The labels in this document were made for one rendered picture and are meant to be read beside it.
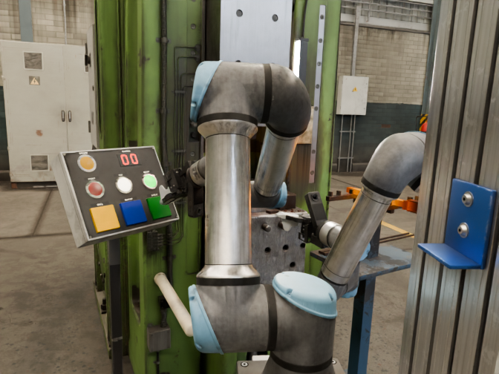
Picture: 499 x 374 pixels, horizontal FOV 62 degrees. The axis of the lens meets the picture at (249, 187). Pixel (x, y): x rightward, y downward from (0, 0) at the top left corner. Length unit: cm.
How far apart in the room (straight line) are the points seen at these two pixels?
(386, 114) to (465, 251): 904
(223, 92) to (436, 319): 50
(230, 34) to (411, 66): 844
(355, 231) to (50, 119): 614
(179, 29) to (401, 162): 106
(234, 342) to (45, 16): 711
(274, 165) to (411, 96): 904
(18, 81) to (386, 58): 681
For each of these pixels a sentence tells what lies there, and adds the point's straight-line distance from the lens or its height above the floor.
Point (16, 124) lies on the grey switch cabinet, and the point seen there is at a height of 95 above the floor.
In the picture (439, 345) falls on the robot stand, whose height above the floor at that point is 106.
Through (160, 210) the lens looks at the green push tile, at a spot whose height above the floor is 100.
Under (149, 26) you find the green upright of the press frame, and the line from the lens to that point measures 171.
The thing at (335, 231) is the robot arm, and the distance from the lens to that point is 124.
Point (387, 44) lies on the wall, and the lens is 956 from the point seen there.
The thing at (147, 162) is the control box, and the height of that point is 115.
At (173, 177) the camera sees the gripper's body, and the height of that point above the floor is 113.
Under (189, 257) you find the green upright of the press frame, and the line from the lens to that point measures 186.
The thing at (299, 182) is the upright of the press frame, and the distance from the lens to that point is 199.
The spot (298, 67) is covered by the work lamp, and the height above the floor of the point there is 152.
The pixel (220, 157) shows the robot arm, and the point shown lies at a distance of 76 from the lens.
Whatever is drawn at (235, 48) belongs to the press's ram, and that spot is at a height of 156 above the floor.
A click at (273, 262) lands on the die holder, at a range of 179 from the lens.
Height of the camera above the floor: 136
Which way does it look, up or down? 11 degrees down
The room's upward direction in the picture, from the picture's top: 2 degrees clockwise
